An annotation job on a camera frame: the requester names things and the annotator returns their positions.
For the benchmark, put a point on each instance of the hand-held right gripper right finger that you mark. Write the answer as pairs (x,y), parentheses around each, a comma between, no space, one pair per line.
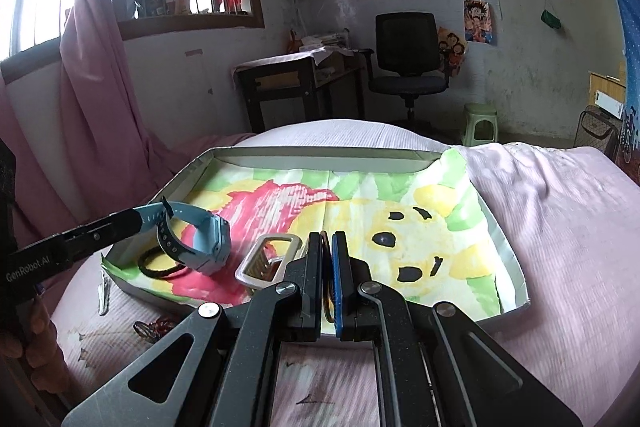
(339,287)

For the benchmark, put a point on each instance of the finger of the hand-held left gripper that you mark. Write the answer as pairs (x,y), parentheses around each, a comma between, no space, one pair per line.
(115,227)

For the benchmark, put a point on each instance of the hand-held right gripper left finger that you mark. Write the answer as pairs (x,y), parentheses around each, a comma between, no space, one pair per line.
(314,267)

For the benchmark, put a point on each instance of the white hair clip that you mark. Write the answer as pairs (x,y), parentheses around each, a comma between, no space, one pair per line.
(104,297)

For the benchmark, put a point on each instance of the blue smartwatch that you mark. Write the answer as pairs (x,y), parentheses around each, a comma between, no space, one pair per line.
(215,242)

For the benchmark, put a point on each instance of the shallow white cardboard box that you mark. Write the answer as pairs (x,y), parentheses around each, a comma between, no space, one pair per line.
(320,155)

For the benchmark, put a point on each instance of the person's left hand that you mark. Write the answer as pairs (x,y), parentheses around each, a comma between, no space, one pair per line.
(47,329)

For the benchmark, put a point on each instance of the silver belt buckle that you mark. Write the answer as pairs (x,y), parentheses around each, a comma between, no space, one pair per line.
(245,276)

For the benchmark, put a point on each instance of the painted cartoon paper lining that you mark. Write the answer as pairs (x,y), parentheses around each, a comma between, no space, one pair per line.
(450,257)

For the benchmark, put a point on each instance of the pink curtain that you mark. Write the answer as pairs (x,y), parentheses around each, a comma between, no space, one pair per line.
(95,82)

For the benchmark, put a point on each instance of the dark wooden desk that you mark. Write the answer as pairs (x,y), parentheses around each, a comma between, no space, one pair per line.
(280,72)

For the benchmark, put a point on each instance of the pale desk cloth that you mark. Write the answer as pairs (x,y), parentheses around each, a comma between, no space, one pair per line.
(290,58)

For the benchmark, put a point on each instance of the stack of books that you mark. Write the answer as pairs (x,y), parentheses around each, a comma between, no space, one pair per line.
(325,42)

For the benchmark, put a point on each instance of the green plastic stool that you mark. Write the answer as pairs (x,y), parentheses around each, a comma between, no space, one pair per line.
(480,109)

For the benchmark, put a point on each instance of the black office chair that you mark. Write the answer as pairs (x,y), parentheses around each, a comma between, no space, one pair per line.
(406,42)

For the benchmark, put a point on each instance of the cartoon family poster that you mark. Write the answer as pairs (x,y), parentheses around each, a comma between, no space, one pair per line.
(452,49)

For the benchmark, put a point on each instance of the anime character poster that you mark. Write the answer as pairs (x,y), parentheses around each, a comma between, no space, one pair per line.
(480,22)

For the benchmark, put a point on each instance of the brown checkered bag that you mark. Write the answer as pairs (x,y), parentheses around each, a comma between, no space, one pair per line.
(592,132)

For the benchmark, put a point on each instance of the long white box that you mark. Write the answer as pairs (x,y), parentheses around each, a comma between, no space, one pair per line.
(609,103)

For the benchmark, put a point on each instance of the light wooden cabinet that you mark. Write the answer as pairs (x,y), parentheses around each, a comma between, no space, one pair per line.
(607,82)

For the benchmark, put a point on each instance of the green hanging pouch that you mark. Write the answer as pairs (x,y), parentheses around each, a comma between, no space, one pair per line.
(550,19)

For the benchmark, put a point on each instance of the blue printed curtain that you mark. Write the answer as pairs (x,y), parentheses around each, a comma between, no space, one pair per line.
(627,7)

